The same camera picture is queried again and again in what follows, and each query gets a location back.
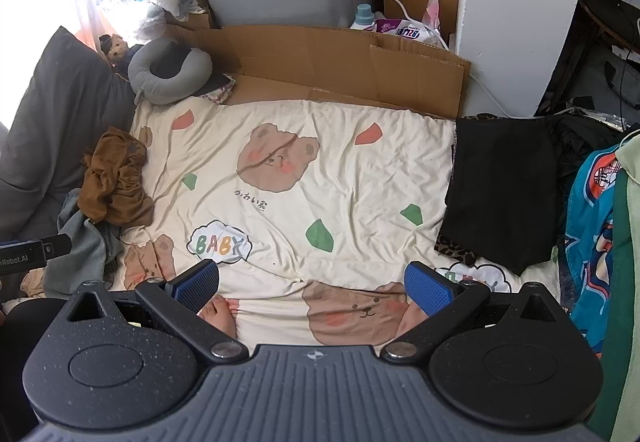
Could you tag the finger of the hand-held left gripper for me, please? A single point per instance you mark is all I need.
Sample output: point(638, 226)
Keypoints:
point(59, 244)

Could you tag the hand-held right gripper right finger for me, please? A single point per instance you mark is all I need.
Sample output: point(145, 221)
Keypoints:
point(430, 289)

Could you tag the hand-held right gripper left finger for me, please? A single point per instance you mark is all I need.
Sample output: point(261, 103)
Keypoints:
point(197, 284)

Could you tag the brown printed t-shirt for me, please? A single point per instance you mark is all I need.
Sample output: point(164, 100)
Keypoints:
point(115, 182)

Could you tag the black clothes pile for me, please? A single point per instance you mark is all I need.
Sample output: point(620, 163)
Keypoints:
point(580, 141)

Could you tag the grey-green garment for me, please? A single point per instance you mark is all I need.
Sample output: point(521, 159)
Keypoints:
point(80, 242)

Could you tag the beige garment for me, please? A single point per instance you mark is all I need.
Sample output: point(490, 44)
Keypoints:
point(32, 282)

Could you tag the person's right foot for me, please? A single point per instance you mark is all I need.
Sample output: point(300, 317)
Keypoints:
point(412, 319)

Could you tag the person's foot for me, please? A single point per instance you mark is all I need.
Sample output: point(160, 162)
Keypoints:
point(412, 319)
point(220, 319)

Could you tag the person's left foot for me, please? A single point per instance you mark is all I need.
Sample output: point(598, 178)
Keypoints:
point(220, 319)

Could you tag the leopard print cloth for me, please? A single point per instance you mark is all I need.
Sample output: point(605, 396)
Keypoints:
point(452, 249)

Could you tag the person's black pants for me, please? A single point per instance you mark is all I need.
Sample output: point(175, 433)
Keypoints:
point(25, 362)

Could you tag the cream bear print bed sheet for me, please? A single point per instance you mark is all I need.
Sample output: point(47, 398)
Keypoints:
point(350, 202)

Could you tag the black knit garment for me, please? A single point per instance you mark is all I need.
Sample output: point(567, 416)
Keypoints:
point(500, 192)

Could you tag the dark grey pillow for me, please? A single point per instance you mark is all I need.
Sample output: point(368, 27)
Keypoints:
point(55, 121)

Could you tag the blue cartoon print cloth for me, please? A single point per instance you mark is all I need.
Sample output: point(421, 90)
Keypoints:
point(590, 247)

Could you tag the floral cloth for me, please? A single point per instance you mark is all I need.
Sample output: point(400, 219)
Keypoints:
point(220, 94)

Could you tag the grey neck pillow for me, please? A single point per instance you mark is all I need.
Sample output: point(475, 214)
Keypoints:
point(142, 71)

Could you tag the green garment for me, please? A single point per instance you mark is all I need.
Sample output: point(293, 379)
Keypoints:
point(625, 297)

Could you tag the brown teddy bear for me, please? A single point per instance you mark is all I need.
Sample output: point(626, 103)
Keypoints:
point(116, 46)

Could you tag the silver foil bag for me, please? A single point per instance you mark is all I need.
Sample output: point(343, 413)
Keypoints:
point(595, 117)

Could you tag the grey fluffy bundle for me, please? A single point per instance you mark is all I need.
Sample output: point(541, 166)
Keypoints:
point(150, 19)

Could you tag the folded cardboard sheet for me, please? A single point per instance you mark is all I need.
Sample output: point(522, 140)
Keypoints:
point(325, 56)

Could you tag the small cardboard box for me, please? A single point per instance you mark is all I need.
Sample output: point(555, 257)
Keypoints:
point(195, 19)

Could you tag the white purple refill bag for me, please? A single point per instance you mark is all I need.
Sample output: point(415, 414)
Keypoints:
point(400, 27)

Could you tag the pink plastic bottle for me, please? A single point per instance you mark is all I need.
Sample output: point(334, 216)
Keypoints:
point(432, 11)

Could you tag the detergent bottle blue cap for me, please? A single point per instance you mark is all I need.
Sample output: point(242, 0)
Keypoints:
point(364, 14)

